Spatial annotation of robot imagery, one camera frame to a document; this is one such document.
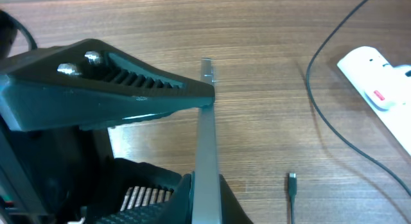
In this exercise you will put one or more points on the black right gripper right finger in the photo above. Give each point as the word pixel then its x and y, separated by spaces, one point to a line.
pixel 123 191

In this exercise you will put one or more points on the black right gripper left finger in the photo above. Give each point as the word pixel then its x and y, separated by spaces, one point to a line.
pixel 92 85

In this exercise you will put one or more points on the Samsung Galaxy smartphone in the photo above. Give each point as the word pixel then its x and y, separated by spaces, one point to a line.
pixel 207 143

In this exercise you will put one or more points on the white power strip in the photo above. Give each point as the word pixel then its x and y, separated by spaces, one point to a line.
pixel 385 88

